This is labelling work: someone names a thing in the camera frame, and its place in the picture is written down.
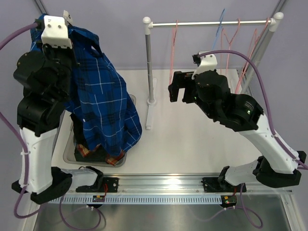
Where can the aluminium frame post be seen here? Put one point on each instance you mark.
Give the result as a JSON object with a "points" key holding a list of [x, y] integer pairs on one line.
{"points": [[40, 6], [265, 36]]}

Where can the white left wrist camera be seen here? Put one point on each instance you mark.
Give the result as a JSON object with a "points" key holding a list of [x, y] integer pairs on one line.
{"points": [[55, 32]]}

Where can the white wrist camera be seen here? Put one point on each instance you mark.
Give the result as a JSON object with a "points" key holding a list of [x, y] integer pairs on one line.
{"points": [[204, 63], [55, 32]]}

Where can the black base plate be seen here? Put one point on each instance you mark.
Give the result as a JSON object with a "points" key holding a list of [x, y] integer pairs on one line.
{"points": [[108, 184], [210, 185]]}

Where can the pink hanger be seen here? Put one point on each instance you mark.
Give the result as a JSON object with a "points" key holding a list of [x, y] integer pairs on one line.
{"points": [[229, 41], [252, 46], [174, 35]]}

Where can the blue shirt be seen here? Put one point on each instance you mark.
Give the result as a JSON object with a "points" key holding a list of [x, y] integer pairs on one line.
{"points": [[95, 74]]}

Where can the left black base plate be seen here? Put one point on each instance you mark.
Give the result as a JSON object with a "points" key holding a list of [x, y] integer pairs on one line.
{"points": [[108, 184]]}

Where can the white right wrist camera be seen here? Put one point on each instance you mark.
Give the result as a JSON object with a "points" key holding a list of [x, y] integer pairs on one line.
{"points": [[204, 63]]}

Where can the aluminium front rail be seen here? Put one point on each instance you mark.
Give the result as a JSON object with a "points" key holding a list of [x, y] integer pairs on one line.
{"points": [[161, 184]]}

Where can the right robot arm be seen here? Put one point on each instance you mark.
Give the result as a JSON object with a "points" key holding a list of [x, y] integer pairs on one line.
{"points": [[276, 167]]}

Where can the white slotted cable duct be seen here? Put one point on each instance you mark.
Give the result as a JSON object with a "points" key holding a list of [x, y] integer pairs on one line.
{"points": [[113, 199]]}

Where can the left aluminium frame post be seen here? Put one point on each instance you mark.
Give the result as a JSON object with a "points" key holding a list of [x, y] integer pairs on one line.
{"points": [[40, 6]]}

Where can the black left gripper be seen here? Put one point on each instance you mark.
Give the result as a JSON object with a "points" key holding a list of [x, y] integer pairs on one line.
{"points": [[47, 48]]}

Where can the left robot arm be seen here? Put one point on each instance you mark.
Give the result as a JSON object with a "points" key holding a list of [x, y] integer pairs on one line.
{"points": [[45, 76]]}

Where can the black shirt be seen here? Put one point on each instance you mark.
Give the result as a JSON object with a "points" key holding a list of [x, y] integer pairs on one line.
{"points": [[78, 130]]}

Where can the light blue hanger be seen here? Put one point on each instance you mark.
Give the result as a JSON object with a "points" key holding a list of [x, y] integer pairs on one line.
{"points": [[218, 29]]}

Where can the grey plastic bin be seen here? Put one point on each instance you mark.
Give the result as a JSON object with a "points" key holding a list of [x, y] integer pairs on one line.
{"points": [[105, 128]]}

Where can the right aluminium frame post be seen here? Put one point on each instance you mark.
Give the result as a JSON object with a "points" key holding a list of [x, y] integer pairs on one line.
{"points": [[265, 36]]}

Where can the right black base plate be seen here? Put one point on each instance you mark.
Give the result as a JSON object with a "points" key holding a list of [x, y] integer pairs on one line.
{"points": [[210, 185]]}

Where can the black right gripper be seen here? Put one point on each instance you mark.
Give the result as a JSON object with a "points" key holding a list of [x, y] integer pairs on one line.
{"points": [[181, 80]]}

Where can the red plaid shirt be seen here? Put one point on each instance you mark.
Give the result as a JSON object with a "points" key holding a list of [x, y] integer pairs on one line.
{"points": [[99, 155]]}

